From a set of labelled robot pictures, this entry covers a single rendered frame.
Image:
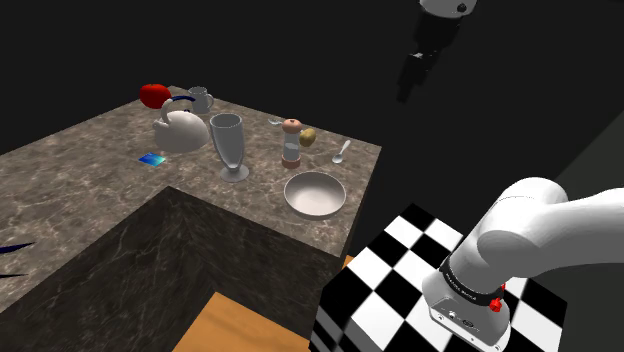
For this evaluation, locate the tall clear footed glass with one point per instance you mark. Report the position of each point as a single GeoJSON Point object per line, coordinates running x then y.
{"type": "Point", "coordinates": [228, 141]}

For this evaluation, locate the blue flat card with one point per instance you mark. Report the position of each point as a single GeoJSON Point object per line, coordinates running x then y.
{"type": "Point", "coordinates": [152, 159]}

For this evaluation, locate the grey mug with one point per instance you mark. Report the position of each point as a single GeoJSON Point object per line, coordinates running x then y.
{"type": "Point", "coordinates": [199, 97]}

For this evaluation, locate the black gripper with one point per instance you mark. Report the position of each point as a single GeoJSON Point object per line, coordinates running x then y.
{"type": "Point", "coordinates": [435, 33]}

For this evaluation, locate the dark blue pointed object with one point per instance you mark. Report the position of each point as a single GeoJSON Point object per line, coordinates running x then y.
{"type": "Point", "coordinates": [12, 248]}

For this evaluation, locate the brown potato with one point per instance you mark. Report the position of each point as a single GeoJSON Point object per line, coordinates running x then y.
{"type": "Point", "coordinates": [307, 137]}

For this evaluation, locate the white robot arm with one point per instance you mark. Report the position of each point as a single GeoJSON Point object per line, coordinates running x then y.
{"type": "Point", "coordinates": [512, 234]}

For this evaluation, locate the pepper grinder with brown cap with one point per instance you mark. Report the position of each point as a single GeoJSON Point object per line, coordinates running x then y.
{"type": "Point", "coordinates": [291, 146]}

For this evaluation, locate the silver spoon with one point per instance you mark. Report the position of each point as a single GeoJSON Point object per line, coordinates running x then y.
{"type": "Point", "coordinates": [338, 157]}
{"type": "Point", "coordinates": [274, 122]}

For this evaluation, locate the black white checkered robot stand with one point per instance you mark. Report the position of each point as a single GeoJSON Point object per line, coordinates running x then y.
{"type": "Point", "coordinates": [390, 273]}

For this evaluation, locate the red apple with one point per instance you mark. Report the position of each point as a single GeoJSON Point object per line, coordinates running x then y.
{"type": "Point", "coordinates": [154, 94]}

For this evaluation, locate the white bowl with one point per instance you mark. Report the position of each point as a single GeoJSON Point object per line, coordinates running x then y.
{"type": "Point", "coordinates": [315, 195]}

